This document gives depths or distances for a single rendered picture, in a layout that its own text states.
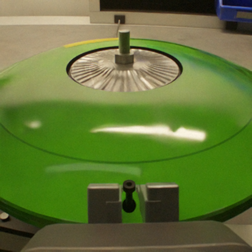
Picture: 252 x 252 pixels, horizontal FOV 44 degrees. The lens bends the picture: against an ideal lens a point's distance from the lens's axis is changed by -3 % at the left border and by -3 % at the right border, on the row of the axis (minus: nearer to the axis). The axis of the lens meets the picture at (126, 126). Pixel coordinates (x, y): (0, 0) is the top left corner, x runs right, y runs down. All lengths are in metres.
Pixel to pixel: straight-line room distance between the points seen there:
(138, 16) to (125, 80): 0.80
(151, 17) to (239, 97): 0.81
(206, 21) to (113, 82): 0.82
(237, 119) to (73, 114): 0.12
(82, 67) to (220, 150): 0.15
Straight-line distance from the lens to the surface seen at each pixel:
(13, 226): 0.38
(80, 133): 0.22
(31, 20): 1.19
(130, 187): 0.18
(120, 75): 0.27
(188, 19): 1.06
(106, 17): 1.08
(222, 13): 1.01
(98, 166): 0.20
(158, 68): 0.29
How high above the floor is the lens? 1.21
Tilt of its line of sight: 34 degrees down
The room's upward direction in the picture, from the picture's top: straight up
